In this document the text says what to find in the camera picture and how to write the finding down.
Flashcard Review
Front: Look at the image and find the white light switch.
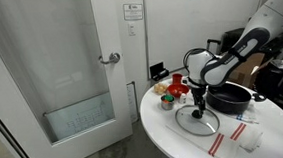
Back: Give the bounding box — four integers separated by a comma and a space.
127, 21, 136, 37

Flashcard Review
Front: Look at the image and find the white door with frosted glass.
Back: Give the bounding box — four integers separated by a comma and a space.
0, 0, 136, 158

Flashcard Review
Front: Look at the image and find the open cardboard box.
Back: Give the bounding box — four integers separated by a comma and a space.
225, 51, 275, 91

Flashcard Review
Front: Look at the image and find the white towel with blue stripes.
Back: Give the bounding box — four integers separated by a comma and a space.
231, 102, 261, 127

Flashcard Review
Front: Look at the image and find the pale yellow bread roll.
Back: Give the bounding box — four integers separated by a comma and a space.
153, 81, 170, 96

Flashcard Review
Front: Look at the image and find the black cooking pot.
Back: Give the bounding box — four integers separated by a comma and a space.
204, 79, 268, 118

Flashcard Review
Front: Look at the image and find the small white shaker bottle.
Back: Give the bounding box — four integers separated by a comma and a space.
178, 92, 188, 105

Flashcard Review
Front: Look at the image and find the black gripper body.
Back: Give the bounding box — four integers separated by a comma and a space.
189, 83, 208, 103

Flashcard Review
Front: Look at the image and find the glass lid with black knob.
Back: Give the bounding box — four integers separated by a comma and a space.
173, 103, 222, 140

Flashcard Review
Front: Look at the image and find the red bowl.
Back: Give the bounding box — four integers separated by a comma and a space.
166, 82, 191, 99

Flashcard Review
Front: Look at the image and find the black covered table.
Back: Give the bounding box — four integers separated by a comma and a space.
219, 27, 248, 55

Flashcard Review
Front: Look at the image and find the large wall whiteboard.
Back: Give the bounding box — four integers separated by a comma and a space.
142, 0, 274, 81

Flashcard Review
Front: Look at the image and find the silver door lever handle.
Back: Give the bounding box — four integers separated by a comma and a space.
98, 51, 122, 66

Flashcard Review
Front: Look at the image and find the black chair with clutter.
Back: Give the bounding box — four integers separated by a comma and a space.
251, 45, 283, 116

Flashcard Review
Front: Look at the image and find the white wall sign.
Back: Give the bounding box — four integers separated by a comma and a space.
122, 2, 144, 22

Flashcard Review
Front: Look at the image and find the red mug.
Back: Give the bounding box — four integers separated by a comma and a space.
171, 72, 184, 86

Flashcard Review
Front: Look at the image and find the white towel with red stripes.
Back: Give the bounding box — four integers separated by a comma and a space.
164, 110, 240, 158
217, 112, 265, 155

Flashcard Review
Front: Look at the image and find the metal tin with colourful items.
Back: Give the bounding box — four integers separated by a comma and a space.
160, 93, 177, 112

